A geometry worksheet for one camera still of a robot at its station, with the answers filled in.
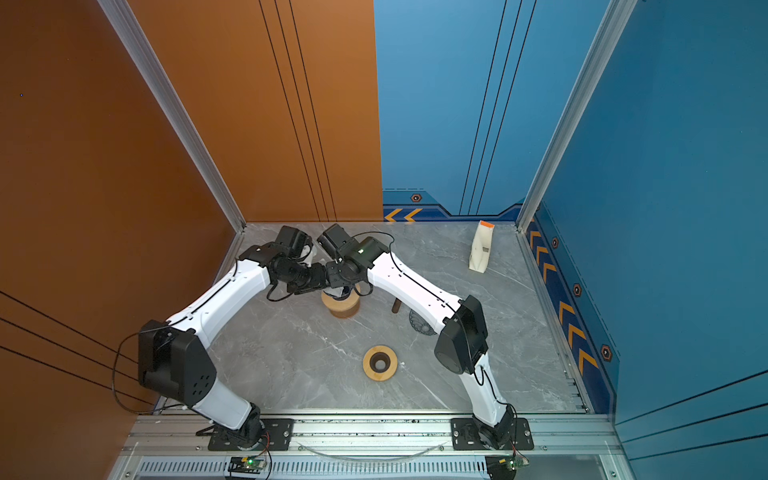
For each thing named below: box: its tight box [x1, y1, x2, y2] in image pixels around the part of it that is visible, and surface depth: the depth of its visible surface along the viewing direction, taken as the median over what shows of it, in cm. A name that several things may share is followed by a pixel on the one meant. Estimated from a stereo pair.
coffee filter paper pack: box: [469, 220, 496, 274], surface depth 107 cm
